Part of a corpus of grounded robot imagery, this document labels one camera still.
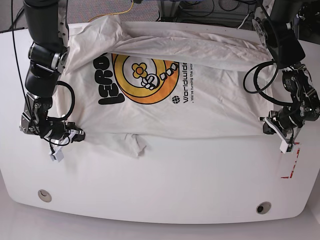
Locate white cable on floor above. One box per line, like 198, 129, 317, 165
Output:
236, 11, 252, 30

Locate yellow cable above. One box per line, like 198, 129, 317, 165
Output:
88, 0, 136, 23

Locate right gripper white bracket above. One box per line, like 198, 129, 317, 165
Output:
41, 127, 86, 154

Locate right table grommet hole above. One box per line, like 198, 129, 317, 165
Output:
256, 201, 272, 215

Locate table grommet hole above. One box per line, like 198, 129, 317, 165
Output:
37, 189, 52, 203
256, 201, 272, 215

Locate left table grommet hole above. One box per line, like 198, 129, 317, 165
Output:
37, 189, 52, 203

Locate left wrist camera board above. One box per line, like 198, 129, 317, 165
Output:
279, 141, 296, 154

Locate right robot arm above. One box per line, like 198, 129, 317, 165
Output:
19, 0, 86, 162

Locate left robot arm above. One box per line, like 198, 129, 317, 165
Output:
249, 0, 320, 154

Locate red tape rectangle marking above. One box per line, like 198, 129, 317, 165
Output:
278, 142, 301, 179

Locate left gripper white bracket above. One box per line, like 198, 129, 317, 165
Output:
259, 116, 301, 145

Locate white t-shirt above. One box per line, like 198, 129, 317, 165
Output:
61, 16, 274, 158

